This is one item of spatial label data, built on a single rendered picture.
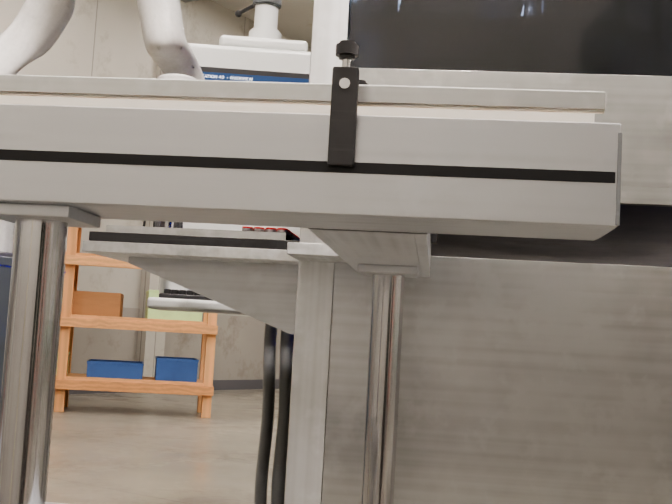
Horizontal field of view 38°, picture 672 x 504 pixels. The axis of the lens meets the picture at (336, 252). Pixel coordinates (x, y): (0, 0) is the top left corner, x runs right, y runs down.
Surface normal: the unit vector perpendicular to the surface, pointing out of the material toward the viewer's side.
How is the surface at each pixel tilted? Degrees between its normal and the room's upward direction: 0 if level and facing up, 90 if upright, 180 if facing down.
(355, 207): 90
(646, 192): 90
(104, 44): 90
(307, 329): 90
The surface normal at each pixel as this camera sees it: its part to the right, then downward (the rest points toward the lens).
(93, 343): 0.84, 0.00
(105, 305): 0.12, -0.07
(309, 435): -0.10, -0.09
